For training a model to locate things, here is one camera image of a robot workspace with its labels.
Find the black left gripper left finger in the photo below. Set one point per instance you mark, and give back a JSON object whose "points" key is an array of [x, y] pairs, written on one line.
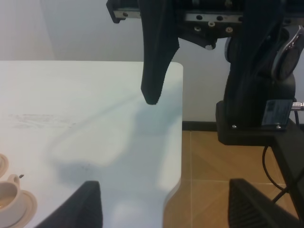
{"points": [[83, 209]]}

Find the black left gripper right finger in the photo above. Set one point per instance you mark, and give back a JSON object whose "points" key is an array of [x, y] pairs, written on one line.
{"points": [[249, 208]]}

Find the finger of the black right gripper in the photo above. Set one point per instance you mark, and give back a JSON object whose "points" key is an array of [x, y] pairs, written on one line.
{"points": [[160, 43]]}

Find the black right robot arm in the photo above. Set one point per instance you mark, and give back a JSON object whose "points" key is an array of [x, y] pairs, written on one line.
{"points": [[250, 51]]}

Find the beige near saucer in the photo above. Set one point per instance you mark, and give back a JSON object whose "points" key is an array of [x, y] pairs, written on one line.
{"points": [[19, 212]]}

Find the beige saucer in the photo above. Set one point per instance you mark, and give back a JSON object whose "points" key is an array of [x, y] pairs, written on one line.
{"points": [[4, 164], [19, 212]]}

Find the beige near teacup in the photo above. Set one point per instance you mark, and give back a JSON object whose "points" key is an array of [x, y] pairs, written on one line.
{"points": [[9, 190]]}

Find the beige far saucer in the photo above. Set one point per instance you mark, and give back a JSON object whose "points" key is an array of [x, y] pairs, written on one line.
{"points": [[4, 164]]}

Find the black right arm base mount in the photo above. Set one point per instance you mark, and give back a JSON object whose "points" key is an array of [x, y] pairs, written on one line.
{"points": [[287, 146]]}

